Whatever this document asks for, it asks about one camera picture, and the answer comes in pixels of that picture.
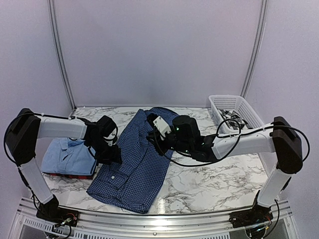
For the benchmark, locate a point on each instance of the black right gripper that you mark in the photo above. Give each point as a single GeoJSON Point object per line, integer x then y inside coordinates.
{"type": "Point", "coordinates": [161, 149]}

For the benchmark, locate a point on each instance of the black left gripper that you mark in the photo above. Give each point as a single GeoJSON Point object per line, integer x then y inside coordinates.
{"type": "Point", "coordinates": [114, 156]}

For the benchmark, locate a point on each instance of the blue checkered long sleeve shirt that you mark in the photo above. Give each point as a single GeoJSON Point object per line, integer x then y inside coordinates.
{"type": "Point", "coordinates": [134, 184]}

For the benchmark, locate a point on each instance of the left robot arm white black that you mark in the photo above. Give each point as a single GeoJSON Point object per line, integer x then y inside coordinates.
{"type": "Point", "coordinates": [27, 128]}

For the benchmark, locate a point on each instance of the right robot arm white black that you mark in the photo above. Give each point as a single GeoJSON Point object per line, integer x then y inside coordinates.
{"type": "Point", "coordinates": [276, 137]}

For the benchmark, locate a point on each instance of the folded light blue shirt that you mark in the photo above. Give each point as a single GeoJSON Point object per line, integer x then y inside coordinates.
{"type": "Point", "coordinates": [69, 157]}

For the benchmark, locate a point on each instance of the folded red black plaid shirt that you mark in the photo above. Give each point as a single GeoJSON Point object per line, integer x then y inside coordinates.
{"type": "Point", "coordinates": [74, 176]}

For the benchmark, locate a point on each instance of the black white plaid shirt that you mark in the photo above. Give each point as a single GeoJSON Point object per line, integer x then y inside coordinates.
{"type": "Point", "coordinates": [235, 121]}

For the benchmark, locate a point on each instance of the white plastic mesh basket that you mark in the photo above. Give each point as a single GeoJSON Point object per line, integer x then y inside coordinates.
{"type": "Point", "coordinates": [237, 103]}

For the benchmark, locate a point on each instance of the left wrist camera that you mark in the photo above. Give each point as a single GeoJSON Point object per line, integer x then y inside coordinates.
{"type": "Point", "coordinates": [112, 138]}

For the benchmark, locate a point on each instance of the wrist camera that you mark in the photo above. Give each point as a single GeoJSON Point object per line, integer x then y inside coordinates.
{"type": "Point", "coordinates": [112, 138]}
{"type": "Point", "coordinates": [159, 124]}

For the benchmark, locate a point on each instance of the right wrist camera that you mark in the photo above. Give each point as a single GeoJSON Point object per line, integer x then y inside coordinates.
{"type": "Point", "coordinates": [159, 124]}

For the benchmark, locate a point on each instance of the left aluminium corner post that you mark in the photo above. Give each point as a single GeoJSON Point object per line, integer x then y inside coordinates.
{"type": "Point", "coordinates": [59, 54]}

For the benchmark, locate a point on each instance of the aluminium corner post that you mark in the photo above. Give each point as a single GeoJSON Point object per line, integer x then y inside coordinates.
{"type": "Point", "coordinates": [256, 47]}
{"type": "Point", "coordinates": [59, 54]}

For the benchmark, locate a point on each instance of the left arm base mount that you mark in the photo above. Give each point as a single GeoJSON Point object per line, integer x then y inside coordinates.
{"type": "Point", "coordinates": [60, 216]}

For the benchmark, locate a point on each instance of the aluminium front frame rail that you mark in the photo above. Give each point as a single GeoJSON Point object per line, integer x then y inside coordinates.
{"type": "Point", "coordinates": [105, 225]}

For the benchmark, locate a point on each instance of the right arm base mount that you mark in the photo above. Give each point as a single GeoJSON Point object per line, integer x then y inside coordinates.
{"type": "Point", "coordinates": [249, 217]}

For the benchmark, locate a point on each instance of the right aluminium corner post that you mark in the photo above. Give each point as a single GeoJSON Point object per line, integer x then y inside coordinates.
{"type": "Point", "coordinates": [256, 47]}

